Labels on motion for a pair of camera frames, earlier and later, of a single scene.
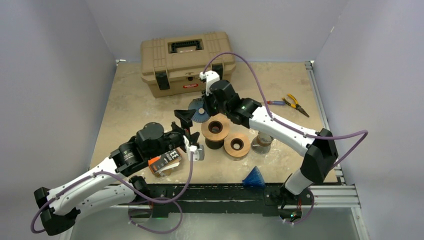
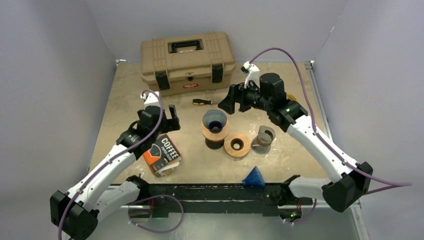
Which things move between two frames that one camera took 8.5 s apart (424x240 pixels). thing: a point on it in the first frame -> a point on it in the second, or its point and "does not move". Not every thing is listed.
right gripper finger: [208, 103] -> [235, 91]
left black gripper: [185, 117] -> [171, 124]
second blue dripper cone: [254, 179] does not move
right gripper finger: [213, 110] -> [228, 104]
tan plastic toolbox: [171, 66] does not move
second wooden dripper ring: [237, 144] does not move
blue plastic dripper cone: [200, 115] -> [214, 120]
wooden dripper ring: [215, 128] does not move
